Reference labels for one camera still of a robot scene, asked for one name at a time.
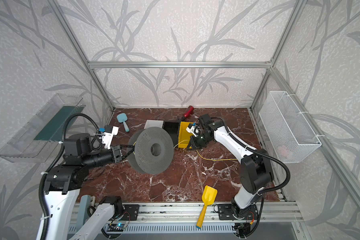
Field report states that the yellow cable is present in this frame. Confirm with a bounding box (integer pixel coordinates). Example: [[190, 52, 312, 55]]
[[173, 139, 238, 162]]

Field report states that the grey cable spool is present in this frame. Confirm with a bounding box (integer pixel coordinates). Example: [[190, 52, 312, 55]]
[[127, 127, 174, 175]]

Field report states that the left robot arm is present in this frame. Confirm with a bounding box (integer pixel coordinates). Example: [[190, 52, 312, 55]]
[[37, 113, 132, 240]]

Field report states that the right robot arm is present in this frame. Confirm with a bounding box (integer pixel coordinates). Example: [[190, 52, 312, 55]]
[[186, 114, 291, 220]]

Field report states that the yellow plastic bin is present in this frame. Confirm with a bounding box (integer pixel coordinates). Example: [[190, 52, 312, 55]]
[[177, 122, 193, 149]]

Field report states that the black plastic bin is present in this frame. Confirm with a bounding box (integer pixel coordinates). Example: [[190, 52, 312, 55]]
[[163, 122, 180, 146]]

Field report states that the light blue brush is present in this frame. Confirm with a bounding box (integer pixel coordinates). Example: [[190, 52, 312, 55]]
[[117, 113, 130, 133]]

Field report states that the white plastic bin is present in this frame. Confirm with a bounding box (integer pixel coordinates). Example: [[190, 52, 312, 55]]
[[144, 120, 164, 129]]

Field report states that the yellow plastic scoop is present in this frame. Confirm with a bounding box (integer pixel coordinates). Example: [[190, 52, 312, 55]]
[[196, 186, 218, 229]]

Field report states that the pink item in basket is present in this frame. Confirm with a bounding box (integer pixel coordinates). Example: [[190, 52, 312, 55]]
[[278, 145, 292, 158]]

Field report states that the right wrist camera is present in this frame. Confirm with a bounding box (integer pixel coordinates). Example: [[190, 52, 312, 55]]
[[186, 123, 201, 137]]

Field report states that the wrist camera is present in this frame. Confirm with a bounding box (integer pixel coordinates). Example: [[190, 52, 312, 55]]
[[186, 123, 201, 137], [99, 125, 119, 150]]

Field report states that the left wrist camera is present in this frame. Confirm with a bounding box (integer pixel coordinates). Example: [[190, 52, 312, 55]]
[[99, 125, 119, 150]]

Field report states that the red handled screwdriver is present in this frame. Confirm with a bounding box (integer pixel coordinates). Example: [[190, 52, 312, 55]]
[[177, 106, 194, 122]]

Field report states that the clear plastic wall tray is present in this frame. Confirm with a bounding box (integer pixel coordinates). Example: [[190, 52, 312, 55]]
[[0, 94, 86, 163]]

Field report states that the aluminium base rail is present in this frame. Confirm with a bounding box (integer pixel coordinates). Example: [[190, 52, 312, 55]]
[[68, 201, 305, 224]]

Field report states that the white wire basket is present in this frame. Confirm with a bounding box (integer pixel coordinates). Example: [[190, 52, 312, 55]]
[[259, 91, 322, 164]]

